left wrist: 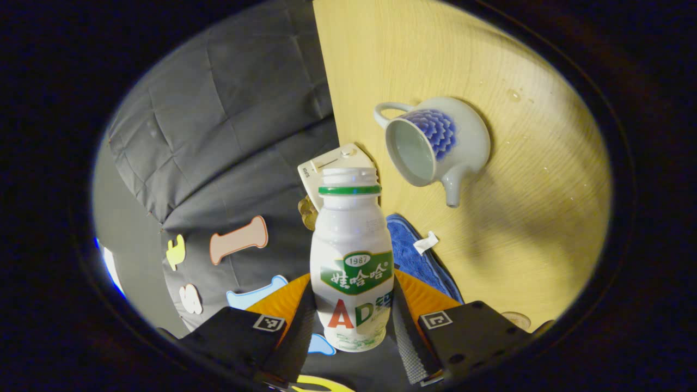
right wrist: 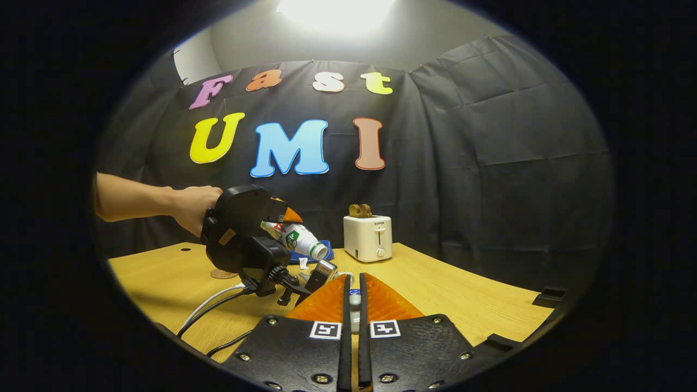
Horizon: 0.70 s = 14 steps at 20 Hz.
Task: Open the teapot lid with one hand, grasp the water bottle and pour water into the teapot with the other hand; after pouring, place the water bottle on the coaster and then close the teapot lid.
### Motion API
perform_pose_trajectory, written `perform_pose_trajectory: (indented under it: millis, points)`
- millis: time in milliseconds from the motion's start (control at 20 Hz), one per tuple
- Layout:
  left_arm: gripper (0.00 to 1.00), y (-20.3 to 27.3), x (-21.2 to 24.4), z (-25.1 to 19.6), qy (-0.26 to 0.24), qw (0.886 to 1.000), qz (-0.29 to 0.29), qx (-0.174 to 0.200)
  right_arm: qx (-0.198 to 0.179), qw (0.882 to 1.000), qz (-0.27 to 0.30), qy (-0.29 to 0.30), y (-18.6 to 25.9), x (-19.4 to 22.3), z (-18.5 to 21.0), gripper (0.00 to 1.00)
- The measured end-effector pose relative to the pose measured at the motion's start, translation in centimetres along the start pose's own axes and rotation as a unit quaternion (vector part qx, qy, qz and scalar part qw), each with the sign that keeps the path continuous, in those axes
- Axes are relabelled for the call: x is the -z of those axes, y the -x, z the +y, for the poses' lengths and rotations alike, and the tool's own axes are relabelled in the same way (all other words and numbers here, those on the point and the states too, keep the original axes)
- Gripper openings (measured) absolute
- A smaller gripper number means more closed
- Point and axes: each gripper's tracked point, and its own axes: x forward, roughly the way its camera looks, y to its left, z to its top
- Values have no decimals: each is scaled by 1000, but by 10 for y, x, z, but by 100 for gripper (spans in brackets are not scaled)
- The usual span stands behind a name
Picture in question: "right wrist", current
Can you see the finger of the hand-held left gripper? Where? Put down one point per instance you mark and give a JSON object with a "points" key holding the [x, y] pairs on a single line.
{"points": [[288, 215]]}

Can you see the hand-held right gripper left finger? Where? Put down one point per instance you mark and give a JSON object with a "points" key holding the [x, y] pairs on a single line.
{"points": [[344, 348]]}

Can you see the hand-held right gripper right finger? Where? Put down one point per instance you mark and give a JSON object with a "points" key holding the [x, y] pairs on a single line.
{"points": [[364, 348]]}

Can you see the green label water bottle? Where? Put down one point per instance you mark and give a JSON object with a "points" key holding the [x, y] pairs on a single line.
{"points": [[297, 239]]}

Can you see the round brown coaster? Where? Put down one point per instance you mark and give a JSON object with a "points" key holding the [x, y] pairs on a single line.
{"points": [[220, 274]]}

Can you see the blue towel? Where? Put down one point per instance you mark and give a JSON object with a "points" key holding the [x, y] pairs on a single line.
{"points": [[330, 253]]}

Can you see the brown toast slice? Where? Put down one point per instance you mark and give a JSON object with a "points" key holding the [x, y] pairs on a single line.
{"points": [[354, 211], [366, 210]]}

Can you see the white toaster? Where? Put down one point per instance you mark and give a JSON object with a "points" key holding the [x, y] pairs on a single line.
{"points": [[367, 237]]}

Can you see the black backdrop cloth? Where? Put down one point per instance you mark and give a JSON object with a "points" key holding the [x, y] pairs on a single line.
{"points": [[490, 163]]}

